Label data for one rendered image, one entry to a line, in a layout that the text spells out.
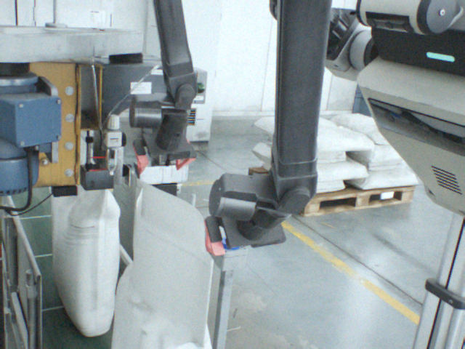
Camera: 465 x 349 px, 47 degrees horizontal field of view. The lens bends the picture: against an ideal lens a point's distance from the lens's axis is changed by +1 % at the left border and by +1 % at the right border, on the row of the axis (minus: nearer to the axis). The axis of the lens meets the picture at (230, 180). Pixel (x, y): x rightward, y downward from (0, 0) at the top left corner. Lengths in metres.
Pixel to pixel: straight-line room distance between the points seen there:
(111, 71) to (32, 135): 0.36
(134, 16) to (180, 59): 4.54
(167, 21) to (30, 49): 0.27
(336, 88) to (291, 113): 6.41
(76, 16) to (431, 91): 3.37
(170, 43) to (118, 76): 0.32
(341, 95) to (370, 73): 5.99
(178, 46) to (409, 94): 0.46
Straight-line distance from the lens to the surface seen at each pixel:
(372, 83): 1.14
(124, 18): 5.61
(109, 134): 1.35
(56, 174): 1.42
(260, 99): 6.43
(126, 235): 2.58
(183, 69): 1.12
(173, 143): 1.21
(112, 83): 1.39
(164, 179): 1.51
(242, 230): 0.89
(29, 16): 4.09
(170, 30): 1.09
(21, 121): 1.08
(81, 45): 1.25
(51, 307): 2.12
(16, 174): 1.18
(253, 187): 0.79
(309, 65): 0.63
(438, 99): 1.03
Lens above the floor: 1.53
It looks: 19 degrees down
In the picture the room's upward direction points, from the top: 6 degrees clockwise
